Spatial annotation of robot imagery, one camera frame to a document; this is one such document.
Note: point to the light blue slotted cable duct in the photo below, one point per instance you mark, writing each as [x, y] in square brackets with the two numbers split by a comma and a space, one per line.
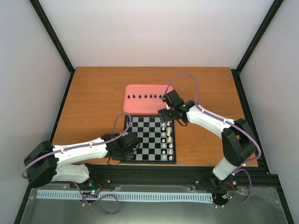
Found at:
[126, 196]

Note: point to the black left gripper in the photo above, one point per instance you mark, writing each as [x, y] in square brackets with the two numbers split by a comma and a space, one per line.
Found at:
[130, 155]

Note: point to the black and white chessboard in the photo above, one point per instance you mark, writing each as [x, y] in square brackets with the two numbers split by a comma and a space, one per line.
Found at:
[148, 131]

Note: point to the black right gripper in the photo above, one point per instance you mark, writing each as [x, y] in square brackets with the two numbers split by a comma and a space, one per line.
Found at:
[166, 118]

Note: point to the pink plastic tray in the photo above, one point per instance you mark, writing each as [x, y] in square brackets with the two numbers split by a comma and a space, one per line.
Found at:
[144, 105]

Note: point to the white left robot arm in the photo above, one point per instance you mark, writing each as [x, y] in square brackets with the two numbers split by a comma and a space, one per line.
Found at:
[62, 163]

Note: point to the white chess pieces row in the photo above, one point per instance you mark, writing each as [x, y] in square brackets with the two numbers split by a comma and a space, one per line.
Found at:
[167, 142]

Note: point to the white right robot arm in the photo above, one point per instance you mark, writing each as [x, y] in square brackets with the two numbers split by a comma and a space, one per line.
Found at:
[238, 142]

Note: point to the black aluminium frame rail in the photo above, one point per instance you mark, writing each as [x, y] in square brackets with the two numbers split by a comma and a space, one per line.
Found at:
[109, 176]

